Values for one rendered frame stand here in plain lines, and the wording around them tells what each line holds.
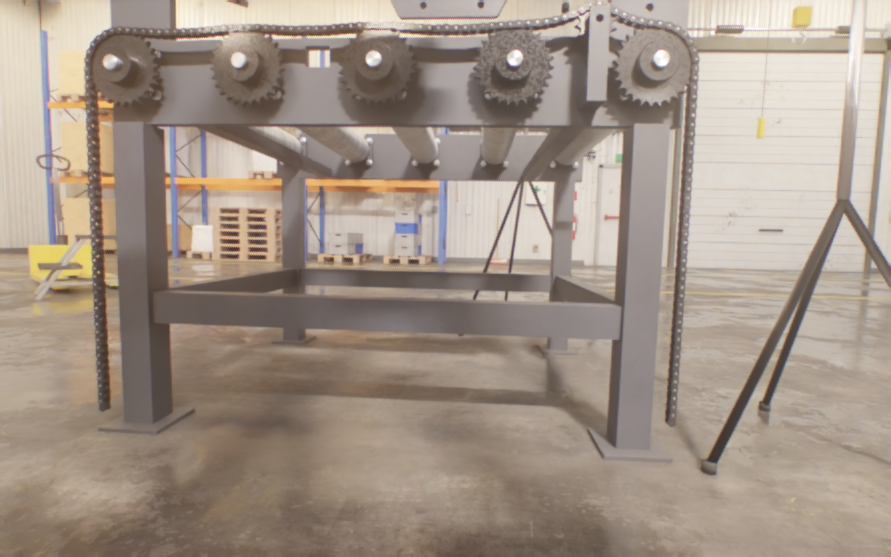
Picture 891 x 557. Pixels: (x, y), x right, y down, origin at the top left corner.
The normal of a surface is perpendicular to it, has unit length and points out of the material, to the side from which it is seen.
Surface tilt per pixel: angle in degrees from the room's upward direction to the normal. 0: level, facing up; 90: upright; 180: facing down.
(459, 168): 90
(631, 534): 0
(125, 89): 90
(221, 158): 90
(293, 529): 0
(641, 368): 90
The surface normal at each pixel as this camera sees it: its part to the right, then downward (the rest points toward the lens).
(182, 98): -0.07, 0.08
